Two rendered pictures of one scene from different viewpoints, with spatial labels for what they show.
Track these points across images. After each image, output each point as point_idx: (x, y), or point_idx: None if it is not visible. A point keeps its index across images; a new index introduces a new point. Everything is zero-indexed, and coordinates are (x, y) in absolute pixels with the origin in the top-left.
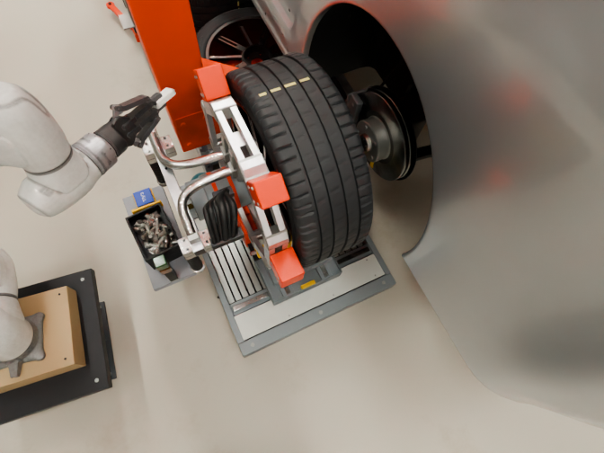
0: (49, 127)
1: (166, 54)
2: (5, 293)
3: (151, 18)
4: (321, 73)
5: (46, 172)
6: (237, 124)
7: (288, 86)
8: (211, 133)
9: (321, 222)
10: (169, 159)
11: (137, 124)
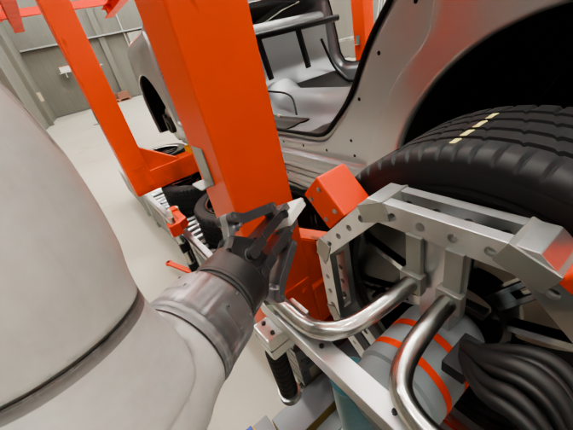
0: (57, 173)
1: (257, 204)
2: None
3: (237, 154)
4: (503, 107)
5: (26, 397)
6: (432, 205)
7: (480, 125)
8: (337, 290)
9: None
10: (326, 322)
11: (266, 253)
